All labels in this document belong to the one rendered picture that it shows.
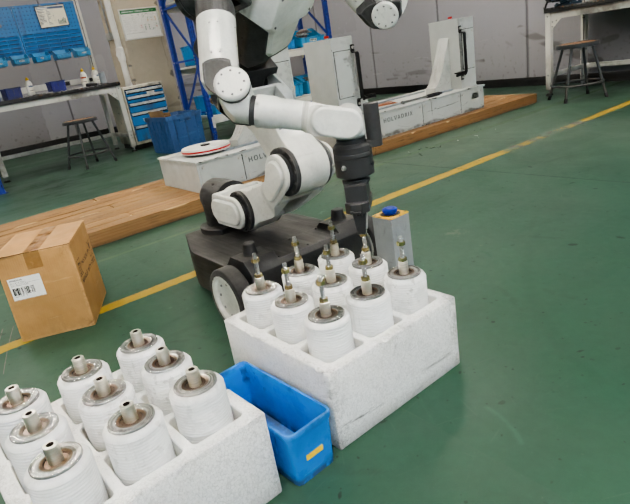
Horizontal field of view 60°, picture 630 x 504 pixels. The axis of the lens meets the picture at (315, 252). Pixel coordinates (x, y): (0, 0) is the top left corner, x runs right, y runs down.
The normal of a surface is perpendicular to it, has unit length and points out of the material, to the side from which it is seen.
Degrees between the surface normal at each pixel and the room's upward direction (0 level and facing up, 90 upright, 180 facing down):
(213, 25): 61
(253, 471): 90
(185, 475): 90
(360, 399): 90
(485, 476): 0
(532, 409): 0
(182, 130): 92
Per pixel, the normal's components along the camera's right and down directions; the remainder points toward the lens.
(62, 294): 0.21, 0.31
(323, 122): -0.07, 0.36
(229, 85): -0.01, -0.16
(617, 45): -0.78, 0.33
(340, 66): 0.61, 0.18
